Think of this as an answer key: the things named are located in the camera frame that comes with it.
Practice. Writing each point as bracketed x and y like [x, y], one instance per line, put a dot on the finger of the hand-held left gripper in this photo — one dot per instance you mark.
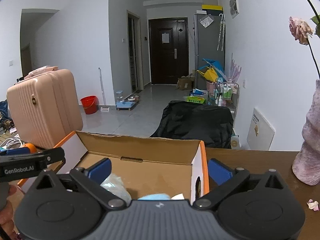
[50, 155]
[17, 151]

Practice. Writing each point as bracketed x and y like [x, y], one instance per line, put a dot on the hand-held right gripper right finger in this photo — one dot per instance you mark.
[218, 171]

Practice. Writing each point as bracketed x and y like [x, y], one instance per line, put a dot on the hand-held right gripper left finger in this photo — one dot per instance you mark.
[101, 171]

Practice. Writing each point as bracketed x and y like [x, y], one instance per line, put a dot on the orange cardboard box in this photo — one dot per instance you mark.
[140, 155]

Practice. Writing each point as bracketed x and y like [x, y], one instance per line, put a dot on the blue fluffy sponge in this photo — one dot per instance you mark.
[153, 197]

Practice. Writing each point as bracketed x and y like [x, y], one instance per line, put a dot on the person's left hand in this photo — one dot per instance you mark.
[6, 215]

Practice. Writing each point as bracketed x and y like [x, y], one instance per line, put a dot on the orange fruit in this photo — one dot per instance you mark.
[30, 147]

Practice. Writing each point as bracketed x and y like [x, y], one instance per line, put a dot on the pink ribbed suitcase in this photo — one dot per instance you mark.
[42, 110]

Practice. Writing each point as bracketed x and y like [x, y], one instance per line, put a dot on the white leaning board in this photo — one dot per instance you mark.
[260, 130]

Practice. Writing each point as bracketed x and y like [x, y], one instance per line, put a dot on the red bucket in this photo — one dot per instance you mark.
[89, 105]

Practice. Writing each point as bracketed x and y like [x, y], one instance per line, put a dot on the blue pet feeder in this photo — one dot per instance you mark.
[126, 102]

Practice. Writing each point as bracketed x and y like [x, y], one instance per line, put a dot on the green floor box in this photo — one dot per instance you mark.
[196, 100]

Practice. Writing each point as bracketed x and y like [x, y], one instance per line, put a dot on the trolley with bottles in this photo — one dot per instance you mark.
[227, 95]

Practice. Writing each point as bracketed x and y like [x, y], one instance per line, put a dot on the white mop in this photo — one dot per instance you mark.
[102, 90]

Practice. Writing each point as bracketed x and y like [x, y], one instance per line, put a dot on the pink cloth on suitcase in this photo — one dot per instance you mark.
[42, 71]

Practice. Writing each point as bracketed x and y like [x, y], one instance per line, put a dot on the brown floor cardboard box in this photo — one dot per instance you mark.
[185, 83]

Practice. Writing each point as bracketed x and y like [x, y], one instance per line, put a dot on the pink textured vase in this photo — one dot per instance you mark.
[310, 142]

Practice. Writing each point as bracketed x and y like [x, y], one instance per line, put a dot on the fallen pink petal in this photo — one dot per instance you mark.
[312, 204]

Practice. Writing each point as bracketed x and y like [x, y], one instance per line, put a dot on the blue and yellow bags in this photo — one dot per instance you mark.
[211, 71]

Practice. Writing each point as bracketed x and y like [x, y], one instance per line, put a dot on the dark entrance door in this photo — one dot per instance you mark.
[167, 55]

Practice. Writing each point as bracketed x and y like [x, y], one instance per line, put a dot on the grey refrigerator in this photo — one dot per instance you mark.
[207, 42]

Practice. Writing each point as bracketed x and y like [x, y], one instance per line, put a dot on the folded white umbrella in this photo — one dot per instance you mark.
[221, 32]

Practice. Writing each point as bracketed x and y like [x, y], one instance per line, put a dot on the clear plastic bag on refrigerator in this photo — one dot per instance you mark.
[207, 21]

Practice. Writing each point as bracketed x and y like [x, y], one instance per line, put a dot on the yellow and black box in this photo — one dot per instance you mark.
[212, 8]

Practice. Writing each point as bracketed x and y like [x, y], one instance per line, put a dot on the dried pink roses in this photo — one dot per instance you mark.
[298, 28]

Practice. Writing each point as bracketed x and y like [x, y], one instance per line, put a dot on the white wall panel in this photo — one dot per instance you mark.
[234, 3]

